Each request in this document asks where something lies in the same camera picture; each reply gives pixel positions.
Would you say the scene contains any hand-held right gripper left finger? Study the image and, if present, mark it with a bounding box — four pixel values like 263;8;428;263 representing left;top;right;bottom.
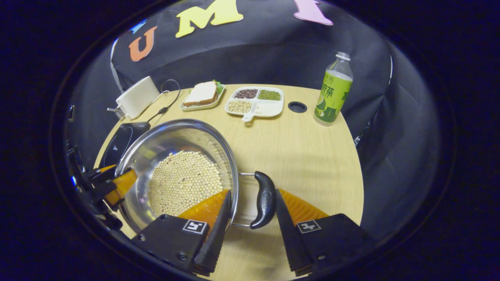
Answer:
130;189;233;277

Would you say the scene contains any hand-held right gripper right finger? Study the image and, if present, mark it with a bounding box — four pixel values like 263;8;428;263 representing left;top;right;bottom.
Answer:
275;189;377;277

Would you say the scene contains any black induction cooktop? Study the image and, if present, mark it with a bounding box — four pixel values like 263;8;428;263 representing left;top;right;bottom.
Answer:
97;121;151;169

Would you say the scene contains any stainless steel pot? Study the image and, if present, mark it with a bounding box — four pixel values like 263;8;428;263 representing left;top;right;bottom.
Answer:
114;119;277;235

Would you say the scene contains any pile of soybeans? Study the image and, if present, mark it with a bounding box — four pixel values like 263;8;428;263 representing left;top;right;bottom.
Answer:
147;150;223;217

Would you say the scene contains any white toaster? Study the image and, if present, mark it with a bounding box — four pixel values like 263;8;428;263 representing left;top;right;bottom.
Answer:
116;76;161;120

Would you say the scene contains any pale rectangular plate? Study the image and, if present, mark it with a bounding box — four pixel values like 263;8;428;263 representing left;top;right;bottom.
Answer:
179;82;227;112

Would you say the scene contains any sandwich with lettuce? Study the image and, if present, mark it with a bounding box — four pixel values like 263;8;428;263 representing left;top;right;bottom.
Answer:
183;80;224;107

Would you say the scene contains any white divided tray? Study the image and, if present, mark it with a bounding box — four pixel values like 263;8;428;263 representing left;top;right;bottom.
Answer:
224;86;285;123

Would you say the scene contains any small soybeans portion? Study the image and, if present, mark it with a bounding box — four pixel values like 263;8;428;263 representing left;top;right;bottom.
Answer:
227;100;253;114

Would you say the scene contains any green mung beans portion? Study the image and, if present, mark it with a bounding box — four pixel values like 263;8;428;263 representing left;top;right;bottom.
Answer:
257;89;281;101

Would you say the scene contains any green label drink bottle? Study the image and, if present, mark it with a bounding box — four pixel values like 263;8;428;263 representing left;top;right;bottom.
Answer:
313;52;354;128

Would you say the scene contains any black power cable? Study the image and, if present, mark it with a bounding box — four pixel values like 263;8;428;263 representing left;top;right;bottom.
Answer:
150;79;181;124

